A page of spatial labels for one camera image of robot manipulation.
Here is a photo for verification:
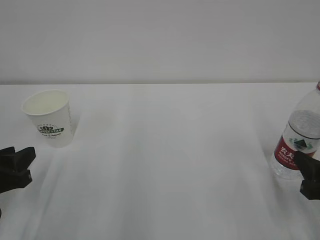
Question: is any white paper coffee cup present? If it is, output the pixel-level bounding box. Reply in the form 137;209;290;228
21;89;74;148

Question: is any clear water bottle red label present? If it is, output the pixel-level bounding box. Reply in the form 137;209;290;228
270;83;320;180

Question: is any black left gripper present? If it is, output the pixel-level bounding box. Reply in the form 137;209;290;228
0;146;36;194

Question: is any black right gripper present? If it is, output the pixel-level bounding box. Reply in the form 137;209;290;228
294;151;320;200

